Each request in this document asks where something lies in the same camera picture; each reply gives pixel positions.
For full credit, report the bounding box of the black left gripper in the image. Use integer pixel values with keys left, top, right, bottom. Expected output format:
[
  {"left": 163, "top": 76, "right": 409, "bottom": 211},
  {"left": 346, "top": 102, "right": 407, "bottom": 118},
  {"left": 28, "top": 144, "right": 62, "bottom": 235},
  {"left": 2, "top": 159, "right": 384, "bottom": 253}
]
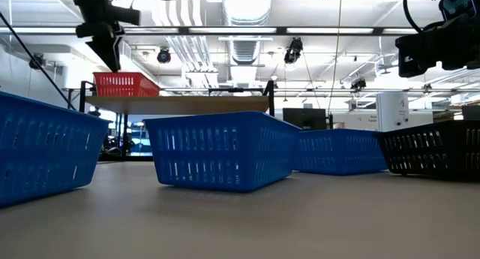
[{"left": 72, "top": 0, "right": 126, "bottom": 73}]

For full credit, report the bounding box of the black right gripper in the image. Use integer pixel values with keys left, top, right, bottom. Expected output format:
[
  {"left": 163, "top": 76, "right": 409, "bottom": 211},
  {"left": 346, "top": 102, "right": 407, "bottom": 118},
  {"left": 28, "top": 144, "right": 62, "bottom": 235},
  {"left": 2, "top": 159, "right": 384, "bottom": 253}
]
[{"left": 395, "top": 13, "right": 480, "bottom": 79}]

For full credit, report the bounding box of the black plastic basket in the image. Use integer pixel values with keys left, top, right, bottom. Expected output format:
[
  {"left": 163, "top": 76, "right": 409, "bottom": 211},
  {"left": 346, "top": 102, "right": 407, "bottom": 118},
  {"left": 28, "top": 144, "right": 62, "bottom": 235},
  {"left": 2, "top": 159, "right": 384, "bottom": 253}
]
[{"left": 376, "top": 119, "right": 480, "bottom": 183}]

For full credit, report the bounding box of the blue plastic basket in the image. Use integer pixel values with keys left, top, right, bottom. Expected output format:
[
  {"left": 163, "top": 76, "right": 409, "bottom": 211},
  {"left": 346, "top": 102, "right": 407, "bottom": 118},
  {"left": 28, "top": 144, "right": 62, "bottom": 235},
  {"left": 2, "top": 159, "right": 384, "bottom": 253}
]
[
  {"left": 0, "top": 90, "right": 112, "bottom": 209},
  {"left": 292, "top": 128, "right": 388, "bottom": 176},
  {"left": 143, "top": 110, "right": 303, "bottom": 194}
]

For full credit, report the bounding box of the red plastic basket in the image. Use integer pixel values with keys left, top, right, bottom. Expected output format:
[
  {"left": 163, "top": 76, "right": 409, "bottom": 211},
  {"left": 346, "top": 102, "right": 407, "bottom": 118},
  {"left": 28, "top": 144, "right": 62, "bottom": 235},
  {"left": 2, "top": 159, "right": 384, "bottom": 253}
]
[{"left": 92, "top": 71, "right": 162, "bottom": 98}]

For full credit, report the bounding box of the white pillar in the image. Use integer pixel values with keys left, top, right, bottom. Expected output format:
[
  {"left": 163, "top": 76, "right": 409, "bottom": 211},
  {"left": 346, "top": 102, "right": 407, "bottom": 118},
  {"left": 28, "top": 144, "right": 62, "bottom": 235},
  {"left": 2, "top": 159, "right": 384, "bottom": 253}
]
[{"left": 376, "top": 92, "right": 410, "bottom": 134}]

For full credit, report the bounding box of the black ceiling spotlight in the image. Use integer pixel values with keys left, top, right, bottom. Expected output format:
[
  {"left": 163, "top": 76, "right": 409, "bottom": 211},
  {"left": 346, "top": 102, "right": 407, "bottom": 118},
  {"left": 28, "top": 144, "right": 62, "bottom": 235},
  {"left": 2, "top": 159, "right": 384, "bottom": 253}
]
[
  {"left": 283, "top": 37, "right": 305, "bottom": 65},
  {"left": 156, "top": 47, "right": 173, "bottom": 65},
  {"left": 349, "top": 77, "right": 368, "bottom": 91},
  {"left": 28, "top": 53, "right": 46, "bottom": 71}
]

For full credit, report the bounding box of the dark background monitor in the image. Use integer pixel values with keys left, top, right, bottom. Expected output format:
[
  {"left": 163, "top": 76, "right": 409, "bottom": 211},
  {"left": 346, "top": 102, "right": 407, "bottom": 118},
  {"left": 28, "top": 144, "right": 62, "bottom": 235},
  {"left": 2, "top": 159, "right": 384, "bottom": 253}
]
[{"left": 460, "top": 104, "right": 480, "bottom": 122}]

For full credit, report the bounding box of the blue storage rack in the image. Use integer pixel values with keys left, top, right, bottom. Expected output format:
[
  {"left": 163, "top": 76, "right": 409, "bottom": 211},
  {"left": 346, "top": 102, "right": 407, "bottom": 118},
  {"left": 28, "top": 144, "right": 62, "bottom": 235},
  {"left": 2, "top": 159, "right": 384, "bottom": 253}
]
[{"left": 128, "top": 128, "right": 154, "bottom": 155}]

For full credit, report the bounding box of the black monitor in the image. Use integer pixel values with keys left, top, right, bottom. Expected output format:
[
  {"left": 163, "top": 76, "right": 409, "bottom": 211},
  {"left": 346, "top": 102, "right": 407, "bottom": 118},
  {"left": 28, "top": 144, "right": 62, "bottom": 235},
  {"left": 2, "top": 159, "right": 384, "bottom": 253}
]
[{"left": 282, "top": 107, "right": 328, "bottom": 132}]

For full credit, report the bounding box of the long ceiling light bar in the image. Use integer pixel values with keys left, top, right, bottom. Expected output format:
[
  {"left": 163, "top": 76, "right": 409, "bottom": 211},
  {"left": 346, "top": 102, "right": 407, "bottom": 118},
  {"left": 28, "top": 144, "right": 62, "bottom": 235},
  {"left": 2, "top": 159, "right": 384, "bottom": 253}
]
[{"left": 0, "top": 25, "right": 419, "bottom": 38}]

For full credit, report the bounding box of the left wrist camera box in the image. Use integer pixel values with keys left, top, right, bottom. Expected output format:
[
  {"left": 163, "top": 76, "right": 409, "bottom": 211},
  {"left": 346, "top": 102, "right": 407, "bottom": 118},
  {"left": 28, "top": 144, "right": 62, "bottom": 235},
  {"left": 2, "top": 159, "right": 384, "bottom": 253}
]
[{"left": 112, "top": 5, "right": 143, "bottom": 27}]

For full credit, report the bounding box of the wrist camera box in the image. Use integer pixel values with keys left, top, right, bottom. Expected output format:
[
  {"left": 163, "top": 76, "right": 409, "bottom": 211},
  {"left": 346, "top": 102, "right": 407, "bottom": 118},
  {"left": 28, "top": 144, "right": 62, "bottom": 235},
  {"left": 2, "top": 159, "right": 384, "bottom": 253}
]
[
  {"left": 112, "top": 5, "right": 143, "bottom": 27},
  {"left": 438, "top": 0, "right": 480, "bottom": 23}
]

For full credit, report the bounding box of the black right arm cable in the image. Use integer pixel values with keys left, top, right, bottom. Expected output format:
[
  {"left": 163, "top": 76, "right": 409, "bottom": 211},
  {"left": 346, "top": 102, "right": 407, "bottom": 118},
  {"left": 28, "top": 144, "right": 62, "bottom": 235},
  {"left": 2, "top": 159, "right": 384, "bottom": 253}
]
[{"left": 402, "top": 0, "right": 427, "bottom": 33}]

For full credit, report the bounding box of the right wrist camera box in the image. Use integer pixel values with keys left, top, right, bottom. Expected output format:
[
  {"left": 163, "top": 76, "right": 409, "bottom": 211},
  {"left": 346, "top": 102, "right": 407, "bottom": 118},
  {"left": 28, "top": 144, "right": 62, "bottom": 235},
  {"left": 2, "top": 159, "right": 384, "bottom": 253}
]
[{"left": 438, "top": 0, "right": 480, "bottom": 23}]

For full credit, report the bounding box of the thin hanging ceiling cable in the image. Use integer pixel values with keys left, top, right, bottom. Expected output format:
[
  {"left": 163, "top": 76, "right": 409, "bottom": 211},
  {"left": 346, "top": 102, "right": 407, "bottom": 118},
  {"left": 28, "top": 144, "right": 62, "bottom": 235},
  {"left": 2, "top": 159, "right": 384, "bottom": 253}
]
[{"left": 327, "top": 0, "right": 344, "bottom": 116}]

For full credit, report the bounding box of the wooden shelf black frame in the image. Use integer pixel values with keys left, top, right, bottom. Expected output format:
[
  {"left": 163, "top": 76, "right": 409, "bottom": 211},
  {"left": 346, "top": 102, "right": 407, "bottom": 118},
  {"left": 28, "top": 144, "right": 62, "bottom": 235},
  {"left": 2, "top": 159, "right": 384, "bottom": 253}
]
[{"left": 78, "top": 80, "right": 277, "bottom": 161}]

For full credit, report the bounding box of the black table frame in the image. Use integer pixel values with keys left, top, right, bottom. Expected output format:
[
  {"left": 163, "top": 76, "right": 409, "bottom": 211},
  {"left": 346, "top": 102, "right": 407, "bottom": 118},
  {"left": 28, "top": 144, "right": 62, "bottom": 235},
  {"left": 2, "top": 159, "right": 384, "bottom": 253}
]
[{"left": 97, "top": 155, "right": 155, "bottom": 163}]

